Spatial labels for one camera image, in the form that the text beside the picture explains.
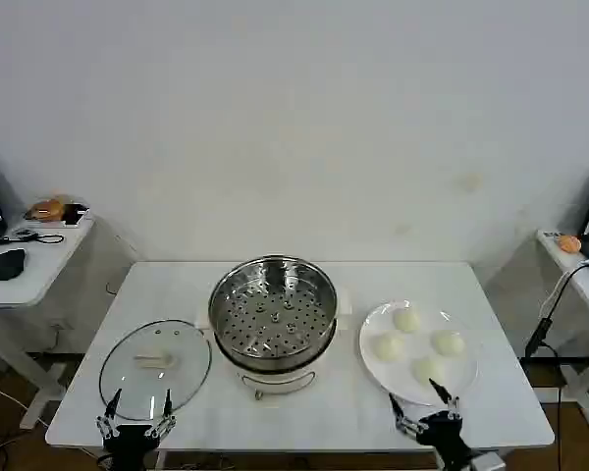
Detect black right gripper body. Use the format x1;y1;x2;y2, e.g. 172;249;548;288
415;410;474;465

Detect black computer mouse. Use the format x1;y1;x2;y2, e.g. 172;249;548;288
0;248;27;282

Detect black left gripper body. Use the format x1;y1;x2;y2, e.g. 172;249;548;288
101;424;161;471

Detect steel steamer pot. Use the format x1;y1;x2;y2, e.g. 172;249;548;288
208;254;339;372

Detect black lanyard cable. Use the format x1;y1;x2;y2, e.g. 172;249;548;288
0;228;65;245

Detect black cable with adapter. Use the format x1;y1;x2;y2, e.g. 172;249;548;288
524;262;589;359

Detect small black box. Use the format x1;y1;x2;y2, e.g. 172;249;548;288
61;201;90;227

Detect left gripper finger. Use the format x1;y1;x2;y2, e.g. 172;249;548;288
95;389;124;441
145;389;178;439

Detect bagged brown bread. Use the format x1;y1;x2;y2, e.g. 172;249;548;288
24;194;68;223

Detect white electric cooker base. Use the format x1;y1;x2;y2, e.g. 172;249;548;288
195;287;353;401

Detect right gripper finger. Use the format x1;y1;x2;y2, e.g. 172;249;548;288
427;376;462;422
388;392;427;439

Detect glass lid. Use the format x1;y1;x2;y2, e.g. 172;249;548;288
98;319;213;422

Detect white plate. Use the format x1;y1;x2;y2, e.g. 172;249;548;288
358;299;479;406

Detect white steamed bun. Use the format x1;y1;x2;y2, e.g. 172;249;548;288
374;333;405;363
393;308;421;334
431;330;466;357
411;355;448;387

